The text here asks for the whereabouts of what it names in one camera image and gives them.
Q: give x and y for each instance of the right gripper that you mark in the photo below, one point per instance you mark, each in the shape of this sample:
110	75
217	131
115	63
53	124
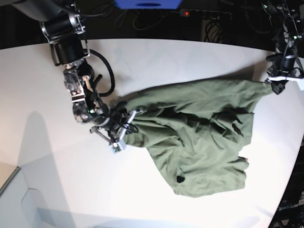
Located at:
117	123

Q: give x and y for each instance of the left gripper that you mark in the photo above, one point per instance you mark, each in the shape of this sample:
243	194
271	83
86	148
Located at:
279	78

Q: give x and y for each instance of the green t-shirt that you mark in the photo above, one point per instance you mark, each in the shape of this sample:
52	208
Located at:
194	132

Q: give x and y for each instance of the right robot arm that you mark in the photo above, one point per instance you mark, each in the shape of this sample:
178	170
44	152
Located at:
61	24

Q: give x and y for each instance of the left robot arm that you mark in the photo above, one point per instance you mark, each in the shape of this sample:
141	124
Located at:
287	18

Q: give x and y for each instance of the blue box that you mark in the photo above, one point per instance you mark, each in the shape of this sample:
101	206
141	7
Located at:
148	4

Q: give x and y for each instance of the black power strip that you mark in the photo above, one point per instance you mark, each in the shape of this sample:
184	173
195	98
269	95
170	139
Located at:
206	14

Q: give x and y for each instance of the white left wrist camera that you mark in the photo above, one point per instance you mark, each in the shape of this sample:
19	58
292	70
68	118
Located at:
300	84

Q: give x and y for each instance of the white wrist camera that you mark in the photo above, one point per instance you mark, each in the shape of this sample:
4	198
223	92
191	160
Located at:
117	147
300	84

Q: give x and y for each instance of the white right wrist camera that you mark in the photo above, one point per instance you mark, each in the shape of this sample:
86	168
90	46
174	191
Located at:
117	147

